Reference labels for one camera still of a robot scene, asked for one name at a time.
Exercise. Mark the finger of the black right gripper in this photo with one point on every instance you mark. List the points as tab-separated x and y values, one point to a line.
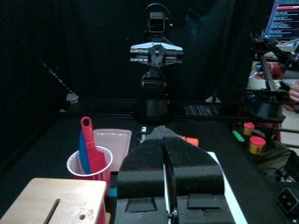
154	54
161	55

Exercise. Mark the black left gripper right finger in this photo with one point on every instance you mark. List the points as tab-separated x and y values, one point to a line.
194	172

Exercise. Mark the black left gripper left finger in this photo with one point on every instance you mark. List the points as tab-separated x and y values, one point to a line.
141	169

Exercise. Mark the red toy salmon piece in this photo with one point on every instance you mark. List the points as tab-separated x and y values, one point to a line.
191	141

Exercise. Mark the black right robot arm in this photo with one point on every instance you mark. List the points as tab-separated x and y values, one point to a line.
155	102

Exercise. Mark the person's hand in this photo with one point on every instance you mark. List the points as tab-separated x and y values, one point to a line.
294	92

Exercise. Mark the red plastic cup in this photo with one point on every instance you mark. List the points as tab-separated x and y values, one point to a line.
99	175

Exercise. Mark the small blue block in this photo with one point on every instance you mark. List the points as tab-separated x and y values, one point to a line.
113	192

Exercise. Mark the small silver metal tool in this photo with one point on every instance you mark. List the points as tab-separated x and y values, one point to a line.
143	134

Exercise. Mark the blue toy spatula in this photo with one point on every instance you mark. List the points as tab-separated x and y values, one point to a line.
83	157

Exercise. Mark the green marker pen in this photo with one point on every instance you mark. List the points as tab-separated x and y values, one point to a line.
238	136

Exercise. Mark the yellow dough tub red lid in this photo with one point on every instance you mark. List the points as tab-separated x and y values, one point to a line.
257	144
249	128

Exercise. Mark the black vent grille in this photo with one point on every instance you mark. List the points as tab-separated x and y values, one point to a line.
198	110

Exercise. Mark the wooden box with red sides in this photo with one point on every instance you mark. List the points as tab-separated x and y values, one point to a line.
58	198

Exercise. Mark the black box with two holes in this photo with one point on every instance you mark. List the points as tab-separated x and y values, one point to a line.
289	200

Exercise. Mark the computer monitor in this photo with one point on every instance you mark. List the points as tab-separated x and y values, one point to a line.
285	20

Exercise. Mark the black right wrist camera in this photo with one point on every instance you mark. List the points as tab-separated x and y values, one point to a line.
157	23

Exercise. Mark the white frame bracket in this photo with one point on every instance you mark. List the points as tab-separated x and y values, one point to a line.
73	97

